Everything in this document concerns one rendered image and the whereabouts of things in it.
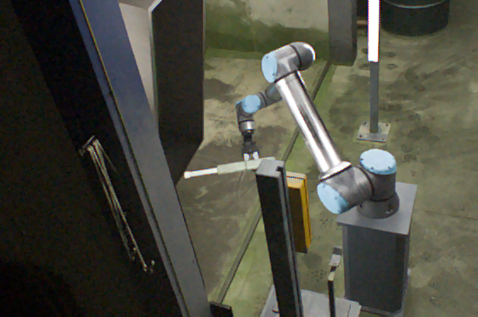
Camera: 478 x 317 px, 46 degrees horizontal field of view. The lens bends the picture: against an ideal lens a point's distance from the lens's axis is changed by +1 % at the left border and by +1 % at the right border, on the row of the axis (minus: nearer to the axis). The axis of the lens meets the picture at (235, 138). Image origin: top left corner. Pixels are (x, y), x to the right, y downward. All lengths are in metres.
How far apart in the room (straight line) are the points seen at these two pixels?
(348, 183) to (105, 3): 1.29
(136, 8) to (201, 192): 1.71
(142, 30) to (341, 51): 2.61
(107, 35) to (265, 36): 3.32
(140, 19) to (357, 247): 1.39
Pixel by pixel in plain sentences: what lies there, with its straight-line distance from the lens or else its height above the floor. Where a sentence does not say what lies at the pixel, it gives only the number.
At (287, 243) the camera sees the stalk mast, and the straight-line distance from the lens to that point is 1.50.
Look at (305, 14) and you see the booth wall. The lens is 4.55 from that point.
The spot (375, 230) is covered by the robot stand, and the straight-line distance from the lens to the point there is 2.54.
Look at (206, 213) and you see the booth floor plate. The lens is 3.51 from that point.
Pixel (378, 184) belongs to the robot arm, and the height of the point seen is 0.84.
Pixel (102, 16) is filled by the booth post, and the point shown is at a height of 1.94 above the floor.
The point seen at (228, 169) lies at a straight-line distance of 2.96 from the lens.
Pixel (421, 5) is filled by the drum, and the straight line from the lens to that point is 4.89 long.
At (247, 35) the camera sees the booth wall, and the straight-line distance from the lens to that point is 4.82.
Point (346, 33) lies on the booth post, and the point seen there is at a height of 0.30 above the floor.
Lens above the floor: 2.54
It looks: 39 degrees down
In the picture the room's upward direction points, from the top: 11 degrees counter-clockwise
